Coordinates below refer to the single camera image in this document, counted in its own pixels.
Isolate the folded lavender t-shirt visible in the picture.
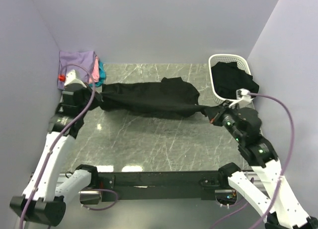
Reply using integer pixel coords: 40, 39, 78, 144
57, 51, 97, 90

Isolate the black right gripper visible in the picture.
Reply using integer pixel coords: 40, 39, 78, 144
204, 98, 244, 142

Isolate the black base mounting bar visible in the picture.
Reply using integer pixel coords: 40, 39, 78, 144
99, 170, 231, 200

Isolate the aluminium extrusion rail frame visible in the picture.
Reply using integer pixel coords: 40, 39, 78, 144
13, 91, 300, 229

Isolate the black t-shirt in basket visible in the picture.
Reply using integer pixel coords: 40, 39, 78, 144
211, 62, 259, 99

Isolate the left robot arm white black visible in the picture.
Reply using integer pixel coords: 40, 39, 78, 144
9, 82, 101, 229

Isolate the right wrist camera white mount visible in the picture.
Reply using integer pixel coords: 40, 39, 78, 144
229, 88, 252, 109

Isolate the folded teal t-shirt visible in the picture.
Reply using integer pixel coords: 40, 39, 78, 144
95, 61, 106, 87

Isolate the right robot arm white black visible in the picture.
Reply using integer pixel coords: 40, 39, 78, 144
205, 102, 318, 229

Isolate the black t-shirt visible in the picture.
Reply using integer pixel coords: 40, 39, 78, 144
211, 62, 259, 99
90, 77, 223, 119

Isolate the white perforated laundry basket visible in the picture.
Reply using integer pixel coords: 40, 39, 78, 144
208, 54, 251, 104

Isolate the folded pink t-shirt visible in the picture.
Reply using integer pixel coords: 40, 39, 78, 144
89, 57, 100, 83

